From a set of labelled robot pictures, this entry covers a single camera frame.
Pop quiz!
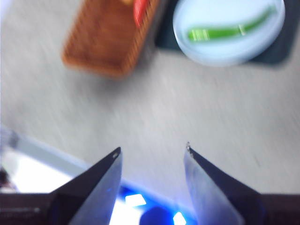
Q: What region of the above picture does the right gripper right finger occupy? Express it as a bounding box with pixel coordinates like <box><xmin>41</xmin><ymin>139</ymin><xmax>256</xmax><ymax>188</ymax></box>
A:
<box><xmin>183</xmin><ymin>142</ymin><xmax>267</xmax><ymax>225</ymax></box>

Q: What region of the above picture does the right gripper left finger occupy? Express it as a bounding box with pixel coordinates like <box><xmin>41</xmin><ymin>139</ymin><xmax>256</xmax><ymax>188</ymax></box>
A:
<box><xmin>48</xmin><ymin>147</ymin><xmax>123</xmax><ymax>225</ymax></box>

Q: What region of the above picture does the blue round plate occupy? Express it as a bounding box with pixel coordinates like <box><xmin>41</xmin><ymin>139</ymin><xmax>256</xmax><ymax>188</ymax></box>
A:
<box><xmin>172</xmin><ymin>0</ymin><xmax>286</xmax><ymax>67</ymax></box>

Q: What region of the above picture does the green toy pepper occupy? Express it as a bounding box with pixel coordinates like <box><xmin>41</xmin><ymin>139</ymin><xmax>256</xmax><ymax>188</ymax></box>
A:
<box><xmin>187</xmin><ymin>5</ymin><xmax>278</xmax><ymax>43</ymax></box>

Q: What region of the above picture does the brown wicker basket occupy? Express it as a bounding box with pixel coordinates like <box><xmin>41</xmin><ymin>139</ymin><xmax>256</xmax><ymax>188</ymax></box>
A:
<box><xmin>61</xmin><ymin>0</ymin><xmax>163</xmax><ymax>80</ymax></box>

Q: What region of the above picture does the black flat tray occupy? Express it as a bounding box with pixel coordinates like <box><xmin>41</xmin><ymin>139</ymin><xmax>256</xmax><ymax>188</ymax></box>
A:
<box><xmin>154</xmin><ymin>0</ymin><xmax>299</xmax><ymax>66</ymax></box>

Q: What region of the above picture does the red-orange toy carrot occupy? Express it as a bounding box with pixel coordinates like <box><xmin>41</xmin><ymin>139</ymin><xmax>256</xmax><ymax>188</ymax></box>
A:
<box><xmin>133</xmin><ymin>0</ymin><xmax>151</xmax><ymax>27</ymax></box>

